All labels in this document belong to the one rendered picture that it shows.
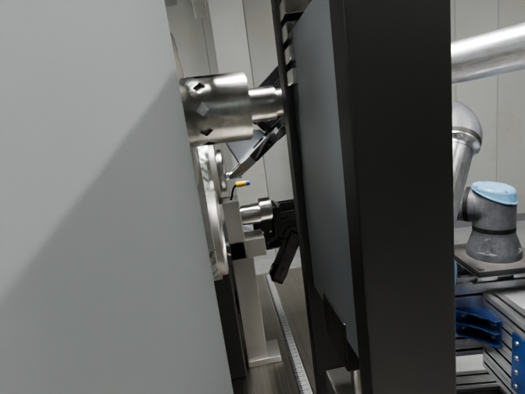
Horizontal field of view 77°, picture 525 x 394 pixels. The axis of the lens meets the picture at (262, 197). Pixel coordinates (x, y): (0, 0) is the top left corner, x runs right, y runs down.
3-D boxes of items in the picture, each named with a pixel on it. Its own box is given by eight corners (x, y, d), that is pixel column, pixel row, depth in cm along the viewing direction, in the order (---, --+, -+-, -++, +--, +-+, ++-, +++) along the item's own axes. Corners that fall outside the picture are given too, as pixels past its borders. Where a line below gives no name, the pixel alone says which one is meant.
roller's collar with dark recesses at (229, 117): (255, 140, 29) (245, 64, 28) (187, 149, 29) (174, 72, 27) (249, 138, 35) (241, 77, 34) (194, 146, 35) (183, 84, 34)
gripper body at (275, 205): (246, 204, 69) (301, 195, 70) (251, 242, 71) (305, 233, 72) (249, 212, 62) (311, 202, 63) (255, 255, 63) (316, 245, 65)
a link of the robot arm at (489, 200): (513, 233, 96) (514, 188, 94) (462, 227, 106) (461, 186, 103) (519, 221, 105) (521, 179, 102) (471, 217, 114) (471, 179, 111)
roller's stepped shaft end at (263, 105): (314, 113, 31) (310, 78, 30) (251, 122, 30) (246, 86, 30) (305, 116, 34) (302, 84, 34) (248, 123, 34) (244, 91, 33)
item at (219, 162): (226, 177, 63) (229, 199, 57) (215, 179, 62) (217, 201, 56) (219, 141, 58) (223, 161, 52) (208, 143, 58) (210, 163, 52)
